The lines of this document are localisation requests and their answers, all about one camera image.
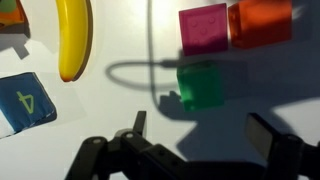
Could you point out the yellow banana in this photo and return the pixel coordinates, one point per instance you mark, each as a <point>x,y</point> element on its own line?
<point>71,40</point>

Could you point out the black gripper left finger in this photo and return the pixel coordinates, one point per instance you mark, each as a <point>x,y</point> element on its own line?
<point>140,153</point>

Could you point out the orange building block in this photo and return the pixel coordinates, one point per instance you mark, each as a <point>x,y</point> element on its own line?
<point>260,23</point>

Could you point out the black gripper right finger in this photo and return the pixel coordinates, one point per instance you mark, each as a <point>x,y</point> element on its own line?
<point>283,150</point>

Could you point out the green building block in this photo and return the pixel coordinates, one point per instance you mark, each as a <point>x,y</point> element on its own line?
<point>200,87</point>

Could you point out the blue card number four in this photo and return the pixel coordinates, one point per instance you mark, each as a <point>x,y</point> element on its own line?
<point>23,103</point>

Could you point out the pink building block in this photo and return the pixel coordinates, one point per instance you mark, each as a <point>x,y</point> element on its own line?
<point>203,30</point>

